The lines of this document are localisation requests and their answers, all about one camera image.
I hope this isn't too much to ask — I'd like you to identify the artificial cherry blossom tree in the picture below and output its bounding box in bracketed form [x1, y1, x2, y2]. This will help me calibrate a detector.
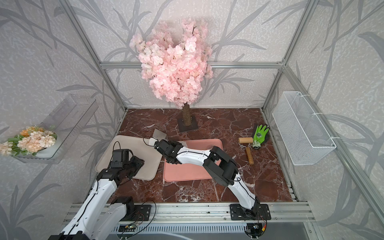
[130, 19, 213, 127]

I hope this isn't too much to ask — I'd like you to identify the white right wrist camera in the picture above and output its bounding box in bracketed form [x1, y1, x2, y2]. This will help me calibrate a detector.
[148, 138, 158, 147]

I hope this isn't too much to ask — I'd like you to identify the wooden rolling pin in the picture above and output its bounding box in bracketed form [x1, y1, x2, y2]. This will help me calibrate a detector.
[238, 138, 254, 165]

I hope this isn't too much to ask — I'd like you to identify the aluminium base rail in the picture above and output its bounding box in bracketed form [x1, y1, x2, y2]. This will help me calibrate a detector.
[63, 202, 323, 240]

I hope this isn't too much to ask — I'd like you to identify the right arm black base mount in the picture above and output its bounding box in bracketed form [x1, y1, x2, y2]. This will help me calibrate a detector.
[230, 203, 272, 221]

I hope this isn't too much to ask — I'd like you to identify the metal spatula black handle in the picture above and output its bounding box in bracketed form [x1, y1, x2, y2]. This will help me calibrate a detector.
[152, 129, 169, 141]

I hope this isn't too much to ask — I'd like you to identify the black metal tree base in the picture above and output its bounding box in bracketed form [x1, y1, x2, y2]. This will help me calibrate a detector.
[176, 115, 199, 133]

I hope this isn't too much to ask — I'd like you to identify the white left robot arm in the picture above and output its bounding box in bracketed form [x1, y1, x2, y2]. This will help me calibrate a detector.
[49, 149, 145, 240]

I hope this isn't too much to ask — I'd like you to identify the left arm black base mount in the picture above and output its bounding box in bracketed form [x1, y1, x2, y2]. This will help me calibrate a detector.
[111, 197, 152, 222]

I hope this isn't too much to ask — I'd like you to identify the beige silicone mat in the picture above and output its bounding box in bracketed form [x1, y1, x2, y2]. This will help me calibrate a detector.
[95, 134, 164, 181]

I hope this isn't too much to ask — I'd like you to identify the clear plastic wall shelf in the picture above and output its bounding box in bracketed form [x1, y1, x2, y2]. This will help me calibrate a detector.
[16, 94, 99, 164]

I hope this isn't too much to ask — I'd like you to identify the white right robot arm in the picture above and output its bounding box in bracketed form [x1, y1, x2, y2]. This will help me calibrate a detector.
[150, 140, 261, 215]

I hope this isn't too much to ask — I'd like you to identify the pink silicone mat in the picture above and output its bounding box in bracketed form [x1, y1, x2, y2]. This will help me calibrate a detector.
[163, 139, 223, 182]

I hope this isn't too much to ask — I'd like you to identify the white wire mesh basket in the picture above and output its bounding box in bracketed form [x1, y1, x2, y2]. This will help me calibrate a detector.
[273, 92, 337, 166]

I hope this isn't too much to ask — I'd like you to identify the green work glove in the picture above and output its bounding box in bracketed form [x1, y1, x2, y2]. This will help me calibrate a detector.
[252, 125, 270, 150]

